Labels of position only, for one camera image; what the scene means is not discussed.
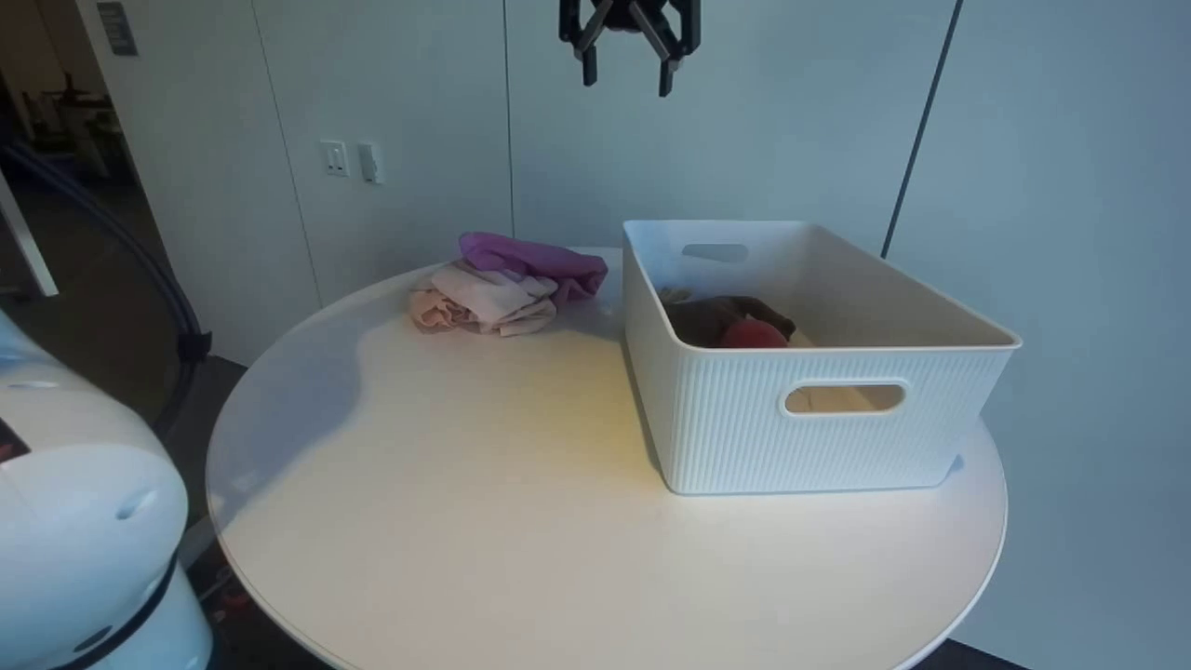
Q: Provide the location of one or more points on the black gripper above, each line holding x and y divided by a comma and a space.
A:
625, 9

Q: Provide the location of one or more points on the white ribbed plastic basket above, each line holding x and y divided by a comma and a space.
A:
747, 424

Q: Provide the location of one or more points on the purple cloth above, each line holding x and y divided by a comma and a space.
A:
532, 260

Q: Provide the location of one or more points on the pink cream cloth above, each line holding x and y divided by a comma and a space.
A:
477, 303

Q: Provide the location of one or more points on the small dark wall sign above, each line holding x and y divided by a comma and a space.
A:
117, 29

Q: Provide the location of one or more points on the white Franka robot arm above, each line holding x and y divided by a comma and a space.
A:
88, 534

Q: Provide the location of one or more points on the white wall outlet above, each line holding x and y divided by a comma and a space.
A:
338, 157
371, 161

